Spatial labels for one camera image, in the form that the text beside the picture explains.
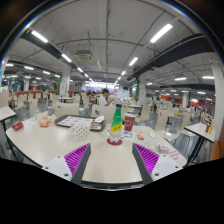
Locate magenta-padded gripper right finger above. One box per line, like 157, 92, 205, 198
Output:
131, 143, 184, 186

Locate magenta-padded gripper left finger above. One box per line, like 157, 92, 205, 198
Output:
41, 143, 92, 186

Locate green drink bottle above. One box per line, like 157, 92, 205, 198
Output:
109, 103, 124, 144

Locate clear plastic bag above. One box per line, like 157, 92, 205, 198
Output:
143, 139, 171, 155

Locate white polka-dot mug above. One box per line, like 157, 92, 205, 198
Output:
69, 119, 92, 140

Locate printed paper leaflet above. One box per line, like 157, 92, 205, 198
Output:
103, 129, 136, 141

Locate flat round red coaster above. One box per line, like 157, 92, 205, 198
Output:
106, 137, 124, 147

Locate brown food tray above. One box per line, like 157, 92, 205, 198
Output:
54, 114, 107, 132

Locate red paper cup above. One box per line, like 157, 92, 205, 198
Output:
123, 113, 137, 132

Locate white napkin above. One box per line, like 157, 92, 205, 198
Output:
93, 115, 106, 124

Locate crumpled orange food wrapper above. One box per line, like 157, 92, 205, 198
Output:
35, 111, 56, 128

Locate beige canteen chairs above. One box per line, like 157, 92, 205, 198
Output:
0, 89, 214, 141

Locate beige table, black leg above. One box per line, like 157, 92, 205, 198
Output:
183, 122, 216, 164
0, 105, 17, 131

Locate small red packet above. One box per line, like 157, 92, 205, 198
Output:
11, 121, 25, 132

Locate person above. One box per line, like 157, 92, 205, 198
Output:
98, 88, 116, 108

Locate ceiling air conditioner unit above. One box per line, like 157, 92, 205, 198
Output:
74, 49, 93, 61

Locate ceiling strip lights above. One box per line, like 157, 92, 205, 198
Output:
4, 23, 216, 94

